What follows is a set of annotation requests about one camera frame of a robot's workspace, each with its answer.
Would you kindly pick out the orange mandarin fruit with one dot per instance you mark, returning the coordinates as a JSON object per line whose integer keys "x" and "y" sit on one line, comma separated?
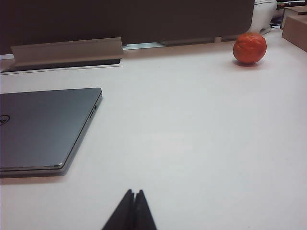
{"x": 250, "y": 48}

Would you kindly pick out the light wooden box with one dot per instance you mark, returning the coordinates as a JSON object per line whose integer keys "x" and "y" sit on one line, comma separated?
{"x": 295, "y": 11}

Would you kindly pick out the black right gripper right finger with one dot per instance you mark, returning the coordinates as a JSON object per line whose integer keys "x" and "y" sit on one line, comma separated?
{"x": 144, "y": 213}

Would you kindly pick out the brown cardboard box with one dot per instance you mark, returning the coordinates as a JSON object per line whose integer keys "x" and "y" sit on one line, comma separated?
{"x": 296, "y": 31}

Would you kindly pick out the grey closed Dell laptop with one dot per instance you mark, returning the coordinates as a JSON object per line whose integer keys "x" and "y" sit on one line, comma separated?
{"x": 45, "y": 129}

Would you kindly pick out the grey fabric desk divider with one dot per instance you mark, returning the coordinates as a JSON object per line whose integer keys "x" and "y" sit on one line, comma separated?
{"x": 120, "y": 19}

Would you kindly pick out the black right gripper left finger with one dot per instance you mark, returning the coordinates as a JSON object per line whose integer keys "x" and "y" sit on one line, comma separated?
{"x": 121, "y": 215}

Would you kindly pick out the white rounded object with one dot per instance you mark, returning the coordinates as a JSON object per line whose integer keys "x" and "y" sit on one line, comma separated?
{"x": 262, "y": 14}

